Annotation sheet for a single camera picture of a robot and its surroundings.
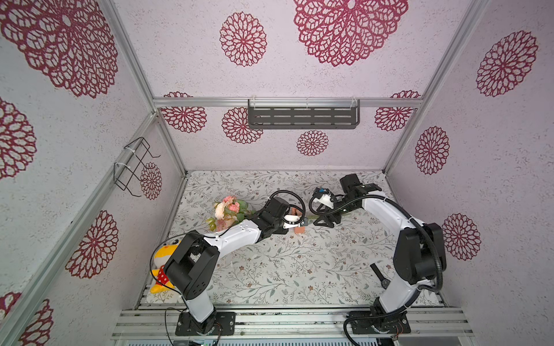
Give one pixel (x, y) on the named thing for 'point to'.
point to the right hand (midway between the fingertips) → (318, 213)
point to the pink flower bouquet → (228, 211)
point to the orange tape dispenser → (299, 230)
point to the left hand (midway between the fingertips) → (283, 214)
